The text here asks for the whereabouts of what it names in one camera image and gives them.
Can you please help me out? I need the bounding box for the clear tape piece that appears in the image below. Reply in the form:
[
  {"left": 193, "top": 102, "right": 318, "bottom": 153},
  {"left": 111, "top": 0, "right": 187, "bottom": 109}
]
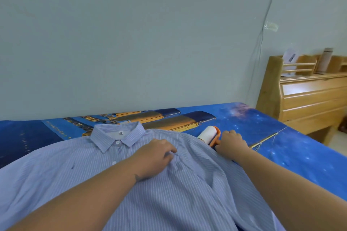
[{"left": 264, "top": 21, "right": 279, "bottom": 33}]

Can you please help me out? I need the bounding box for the white wall cable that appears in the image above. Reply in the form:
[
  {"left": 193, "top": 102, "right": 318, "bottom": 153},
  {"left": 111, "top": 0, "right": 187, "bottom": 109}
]
[{"left": 245, "top": 0, "right": 284, "bottom": 107}]

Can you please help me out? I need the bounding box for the wooden headboard cabinet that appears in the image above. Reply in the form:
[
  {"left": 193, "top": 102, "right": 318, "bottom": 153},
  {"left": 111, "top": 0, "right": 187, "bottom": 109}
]
[{"left": 256, "top": 54, "right": 347, "bottom": 146}]

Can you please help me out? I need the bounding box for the orange lint roller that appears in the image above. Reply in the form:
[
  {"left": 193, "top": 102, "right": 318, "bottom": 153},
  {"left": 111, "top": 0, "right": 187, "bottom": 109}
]
[{"left": 197, "top": 126, "right": 222, "bottom": 148}]

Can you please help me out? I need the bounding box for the person's left hand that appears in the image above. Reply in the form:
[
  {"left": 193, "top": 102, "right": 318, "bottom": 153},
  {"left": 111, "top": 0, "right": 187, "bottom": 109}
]
[{"left": 131, "top": 138, "right": 178, "bottom": 183}]

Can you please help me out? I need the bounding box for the blue ship print bedsheet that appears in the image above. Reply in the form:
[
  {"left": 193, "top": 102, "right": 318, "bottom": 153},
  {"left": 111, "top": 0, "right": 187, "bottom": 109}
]
[{"left": 0, "top": 102, "right": 347, "bottom": 201}]

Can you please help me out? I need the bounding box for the person's right hand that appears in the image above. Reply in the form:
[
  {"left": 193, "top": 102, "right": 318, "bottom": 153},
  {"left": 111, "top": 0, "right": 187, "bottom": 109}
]
[{"left": 215, "top": 130, "right": 250, "bottom": 161}]

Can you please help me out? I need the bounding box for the person's right forearm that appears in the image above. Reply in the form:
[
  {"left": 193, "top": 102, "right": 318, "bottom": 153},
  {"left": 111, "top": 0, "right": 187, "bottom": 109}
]
[{"left": 232, "top": 147, "right": 347, "bottom": 231}]

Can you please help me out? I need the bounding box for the beige thermos bottle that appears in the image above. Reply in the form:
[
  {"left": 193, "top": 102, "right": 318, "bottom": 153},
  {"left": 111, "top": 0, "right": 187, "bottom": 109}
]
[{"left": 315, "top": 47, "right": 333, "bottom": 75}]

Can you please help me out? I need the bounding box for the blue striped button shirt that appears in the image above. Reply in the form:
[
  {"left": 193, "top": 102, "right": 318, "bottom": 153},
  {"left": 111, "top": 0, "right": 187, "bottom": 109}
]
[{"left": 0, "top": 121, "right": 286, "bottom": 231}]

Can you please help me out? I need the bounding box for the person's left forearm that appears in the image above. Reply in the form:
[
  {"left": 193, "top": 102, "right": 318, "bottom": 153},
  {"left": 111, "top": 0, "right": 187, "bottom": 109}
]
[{"left": 5, "top": 169, "right": 144, "bottom": 231}]

